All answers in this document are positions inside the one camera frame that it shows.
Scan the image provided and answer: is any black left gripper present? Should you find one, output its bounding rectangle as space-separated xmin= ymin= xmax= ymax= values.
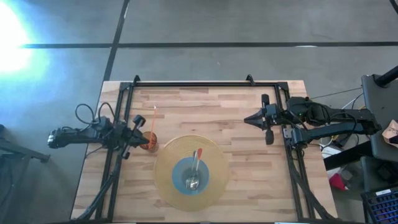
xmin=114 ymin=114 xmax=150 ymax=160

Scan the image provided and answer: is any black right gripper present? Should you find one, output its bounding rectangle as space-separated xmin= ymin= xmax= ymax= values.
xmin=244 ymin=93 xmax=289 ymax=146

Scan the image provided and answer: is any amber translucent cup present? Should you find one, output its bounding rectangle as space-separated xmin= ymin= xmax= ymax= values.
xmin=139 ymin=131 xmax=160 ymax=154

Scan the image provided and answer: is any orange drinking straw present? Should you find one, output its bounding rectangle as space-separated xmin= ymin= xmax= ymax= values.
xmin=148 ymin=105 xmax=157 ymax=150

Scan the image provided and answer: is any light blue bowl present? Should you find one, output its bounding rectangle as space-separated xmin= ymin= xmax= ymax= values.
xmin=172 ymin=156 xmax=211 ymax=196

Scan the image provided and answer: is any silver metal fork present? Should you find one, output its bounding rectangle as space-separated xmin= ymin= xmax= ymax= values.
xmin=185 ymin=151 xmax=197 ymax=190

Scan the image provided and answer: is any metal spoon with orange handle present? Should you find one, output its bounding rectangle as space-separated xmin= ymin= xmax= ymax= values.
xmin=188 ymin=147 xmax=204 ymax=192

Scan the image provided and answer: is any yellow round plate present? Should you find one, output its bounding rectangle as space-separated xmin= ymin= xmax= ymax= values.
xmin=154 ymin=134 xmax=230 ymax=212

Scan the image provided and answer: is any white box on floor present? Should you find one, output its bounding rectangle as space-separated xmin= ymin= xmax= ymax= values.
xmin=322 ymin=144 xmax=343 ymax=159

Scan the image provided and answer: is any red object on floor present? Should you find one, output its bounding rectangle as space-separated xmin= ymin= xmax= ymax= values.
xmin=329 ymin=173 xmax=348 ymax=192

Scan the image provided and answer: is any black floor stand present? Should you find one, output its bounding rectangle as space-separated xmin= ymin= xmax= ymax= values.
xmin=0 ymin=124 xmax=51 ymax=224

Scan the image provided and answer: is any grey side desk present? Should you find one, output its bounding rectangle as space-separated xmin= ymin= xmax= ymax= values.
xmin=361 ymin=73 xmax=398 ymax=163

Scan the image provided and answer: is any crumpled brown paper bag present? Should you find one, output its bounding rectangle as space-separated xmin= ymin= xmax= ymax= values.
xmin=381 ymin=119 xmax=398 ymax=144

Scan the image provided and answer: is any black slanted pole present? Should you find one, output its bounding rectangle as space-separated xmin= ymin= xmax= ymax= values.
xmin=374 ymin=65 xmax=398 ymax=88

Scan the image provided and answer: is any black backlit keyboard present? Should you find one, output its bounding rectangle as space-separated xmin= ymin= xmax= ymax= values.
xmin=360 ymin=185 xmax=398 ymax=224

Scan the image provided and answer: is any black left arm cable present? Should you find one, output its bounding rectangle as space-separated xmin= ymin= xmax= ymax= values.
xmin=74 ymin=102 xmax=116 ymax=127

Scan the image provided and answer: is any black aluminium table frame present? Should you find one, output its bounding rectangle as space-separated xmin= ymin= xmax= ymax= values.
xmin=77 ymin=74 xmax=335 ymax=222

